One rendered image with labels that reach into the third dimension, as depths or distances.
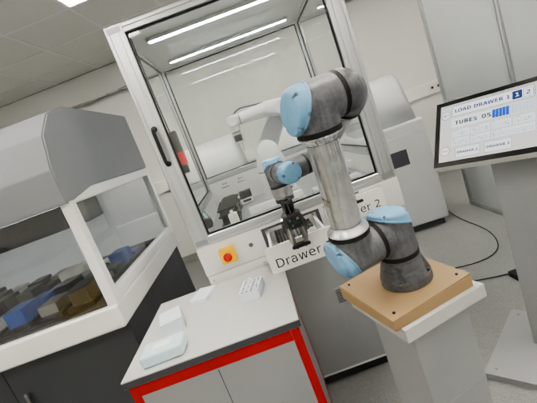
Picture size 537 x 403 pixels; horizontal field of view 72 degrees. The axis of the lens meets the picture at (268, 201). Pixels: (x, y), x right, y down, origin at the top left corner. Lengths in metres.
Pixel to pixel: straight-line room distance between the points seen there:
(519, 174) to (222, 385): 1.38
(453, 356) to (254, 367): 0.61
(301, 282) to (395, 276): 0.81
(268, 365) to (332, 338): 0.74
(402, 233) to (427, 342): 0.31
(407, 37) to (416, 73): 0.44
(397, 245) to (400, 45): 4.32
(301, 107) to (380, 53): 4.33
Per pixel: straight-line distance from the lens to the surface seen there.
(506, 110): 1.73
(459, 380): 1.32
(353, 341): 2.06
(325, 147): 0.91
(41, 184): 1.66
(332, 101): 0.89
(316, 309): 1.93
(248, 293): 1.49
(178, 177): 1.74
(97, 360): 1.93
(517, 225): 1.86
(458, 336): 1.25
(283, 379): 1.38
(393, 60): 5.19
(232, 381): 1.38
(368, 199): 1.80
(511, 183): 1.79
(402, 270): 1.12
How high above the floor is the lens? 1.36
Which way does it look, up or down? 11 degrees down
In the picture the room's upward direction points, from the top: 20 degrees counter-clockwise
